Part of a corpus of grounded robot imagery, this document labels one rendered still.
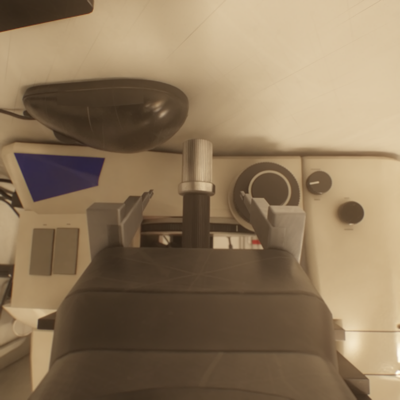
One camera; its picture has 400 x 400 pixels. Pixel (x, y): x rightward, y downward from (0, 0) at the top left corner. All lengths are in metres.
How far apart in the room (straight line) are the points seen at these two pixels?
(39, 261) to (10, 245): 0.57
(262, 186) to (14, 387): 0.88
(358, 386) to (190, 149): 0.21
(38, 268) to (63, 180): 0.10
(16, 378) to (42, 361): 0.61
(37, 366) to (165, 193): 0.28
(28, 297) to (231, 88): 0.30
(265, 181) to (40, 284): 0.26
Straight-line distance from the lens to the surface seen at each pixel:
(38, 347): 0.45
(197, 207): 0.24
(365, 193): 0.35
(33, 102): 0.22
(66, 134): 0.22
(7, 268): 0.75
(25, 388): 1.00
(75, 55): 0.19
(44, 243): 0.36
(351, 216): 0.32
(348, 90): 0.22
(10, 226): 0.93
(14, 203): 0.47
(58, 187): 0.33
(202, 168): 0.24
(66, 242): 0.34
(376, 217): 0.35
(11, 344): 0.98
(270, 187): 0.27
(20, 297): 0.38
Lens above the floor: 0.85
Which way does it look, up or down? 8 degrees down
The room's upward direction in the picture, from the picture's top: 179 degrees counter-clockwise
